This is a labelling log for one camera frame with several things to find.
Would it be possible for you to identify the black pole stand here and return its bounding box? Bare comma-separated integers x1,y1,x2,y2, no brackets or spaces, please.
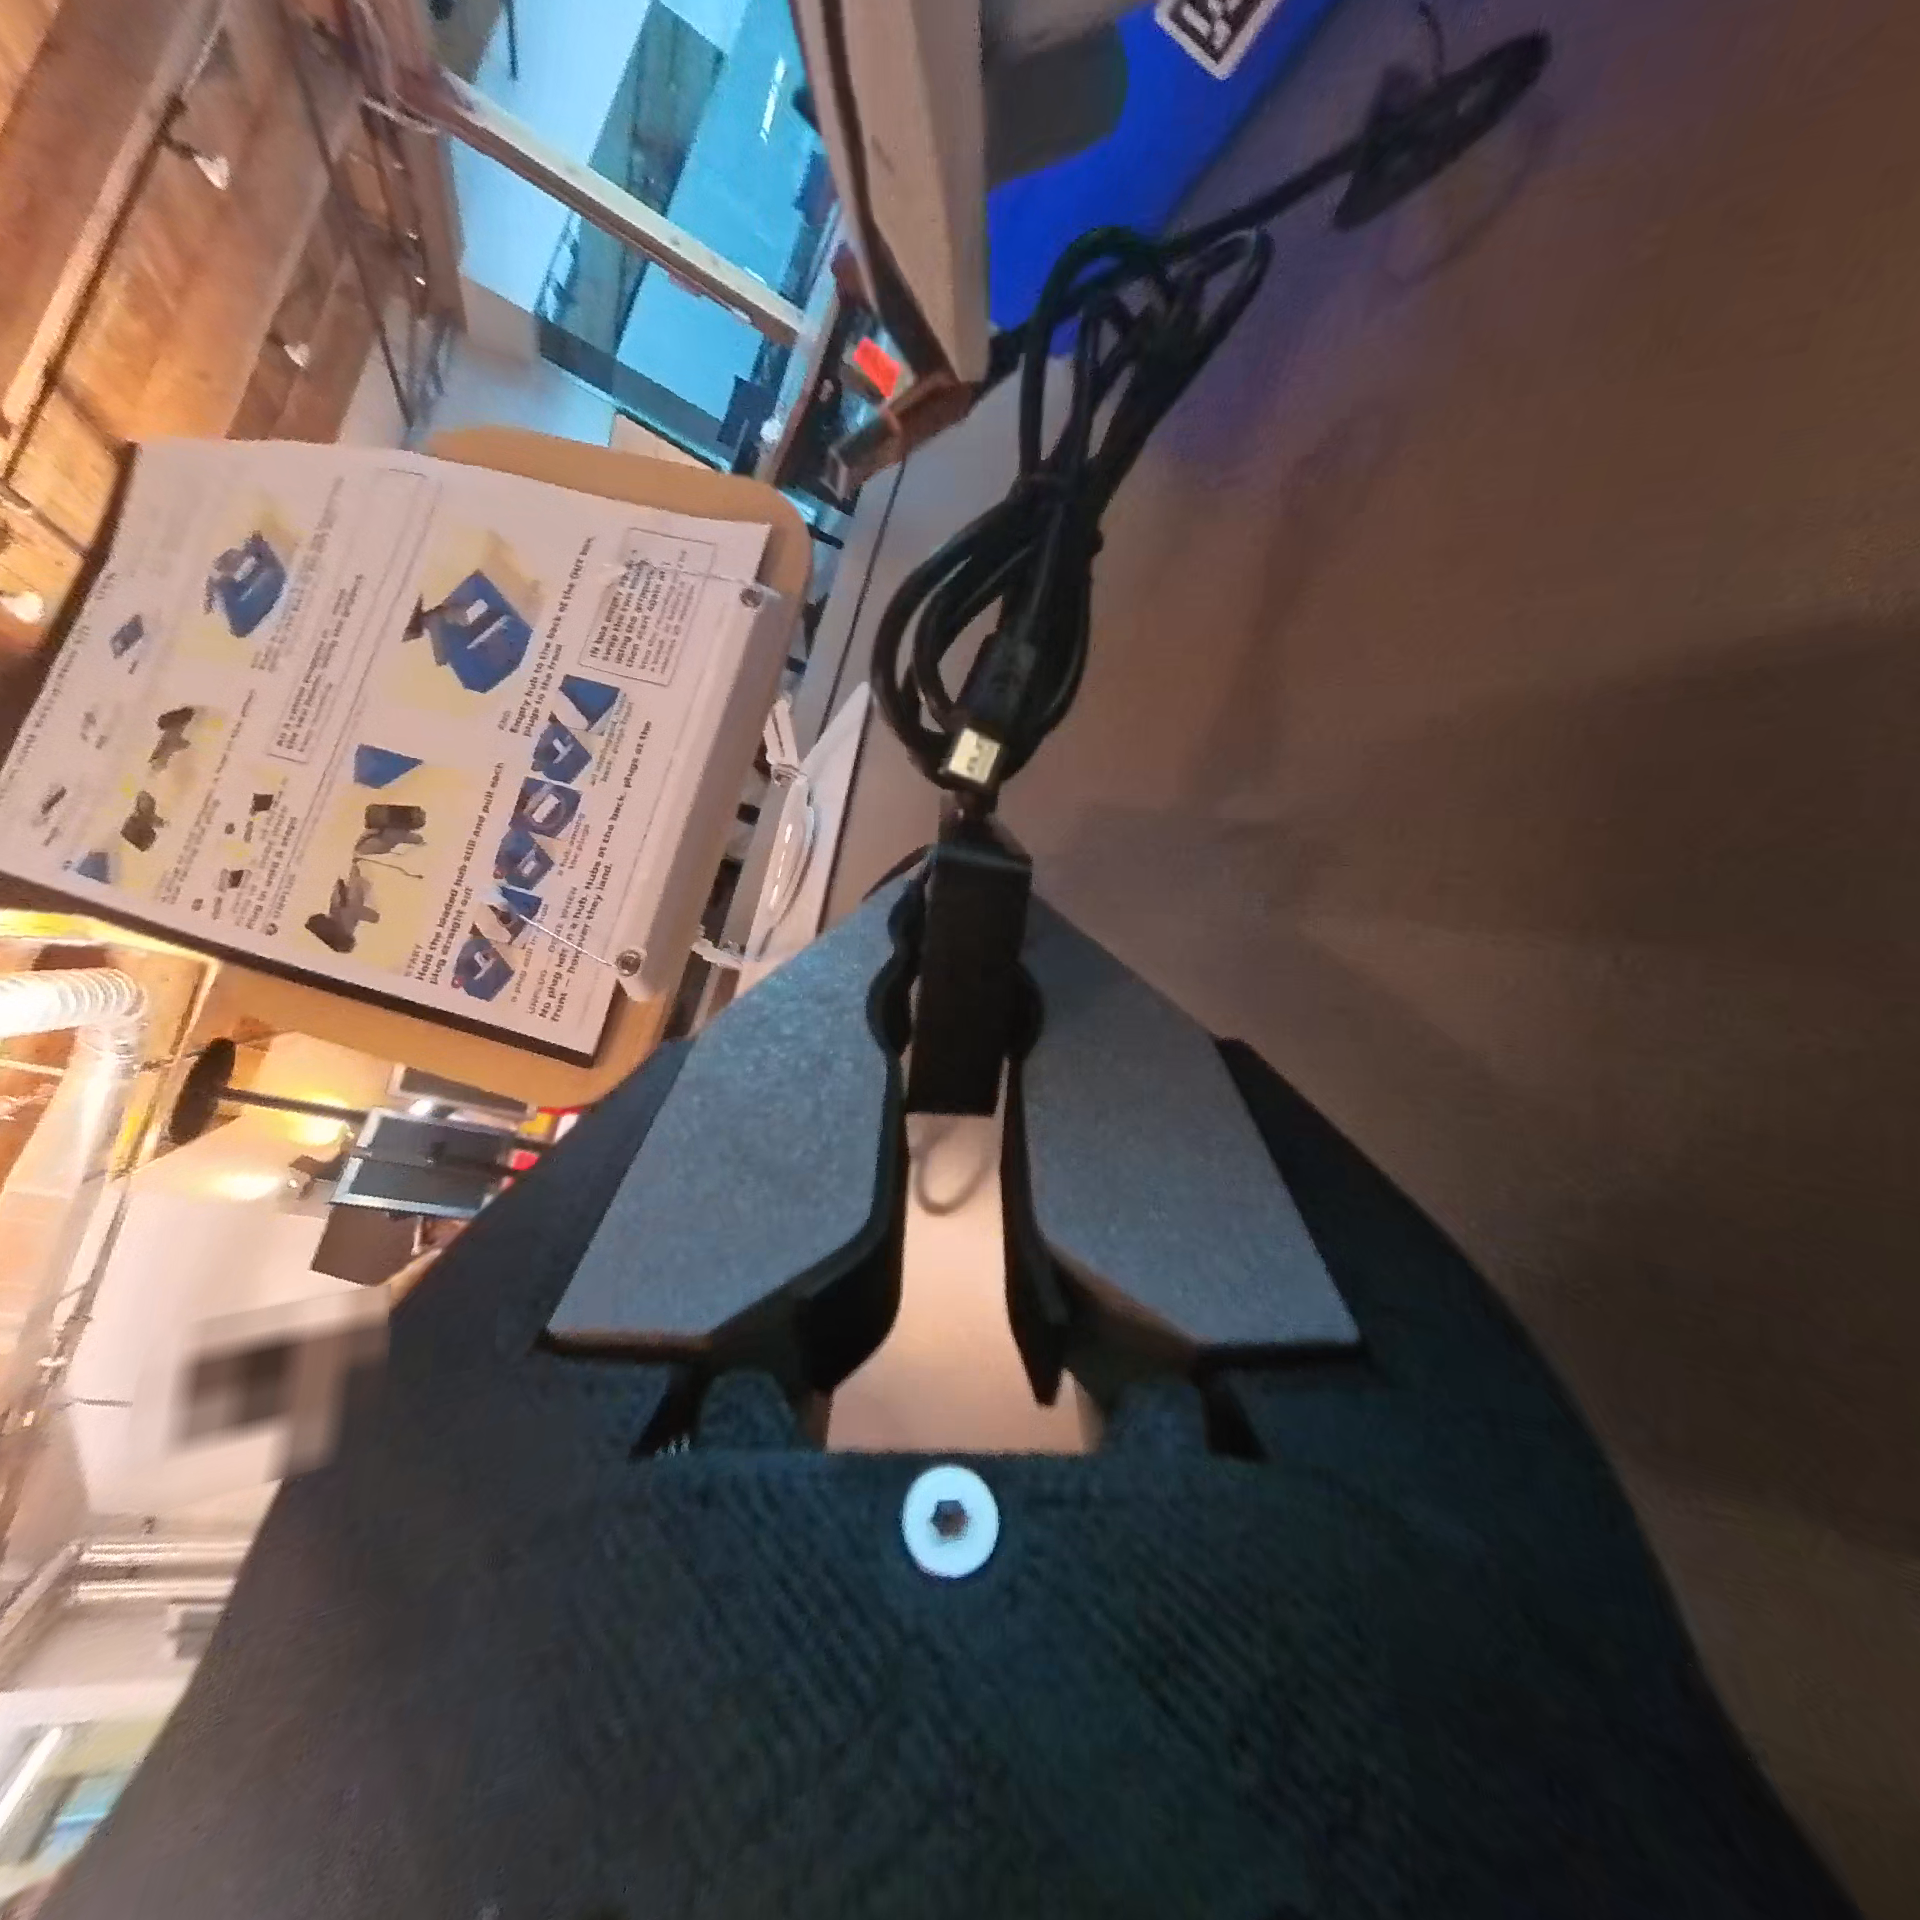
166,1041,527,1156

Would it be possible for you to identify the dark grey usb hub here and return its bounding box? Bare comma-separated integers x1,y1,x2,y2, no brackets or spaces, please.
901,838,1037,1119

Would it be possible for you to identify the blue plastic bin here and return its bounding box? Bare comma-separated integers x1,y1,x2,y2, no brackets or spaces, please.
983,0,1352,324

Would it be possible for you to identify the wooden ceiling beam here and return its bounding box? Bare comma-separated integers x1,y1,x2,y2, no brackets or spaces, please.
359,75,811,348

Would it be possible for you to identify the black usb cable bundle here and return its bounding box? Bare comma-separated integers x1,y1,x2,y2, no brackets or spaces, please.
870,224,1278,855

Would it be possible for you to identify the silver ventilation duct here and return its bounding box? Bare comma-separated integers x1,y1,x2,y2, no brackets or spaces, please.
0,965,159,1203

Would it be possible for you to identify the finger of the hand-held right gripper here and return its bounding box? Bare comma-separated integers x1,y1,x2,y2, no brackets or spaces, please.
790,0,993,384
990,0,1129,169

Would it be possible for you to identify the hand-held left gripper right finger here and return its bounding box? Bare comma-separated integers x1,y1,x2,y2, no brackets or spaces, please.
997,895,1364,1407

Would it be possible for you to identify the printed instruction sheet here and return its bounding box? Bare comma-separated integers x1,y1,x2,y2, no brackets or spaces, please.
0,439,774,1037

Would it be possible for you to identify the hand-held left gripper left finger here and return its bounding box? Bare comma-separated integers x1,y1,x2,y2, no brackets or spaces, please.
545,872,920,1390

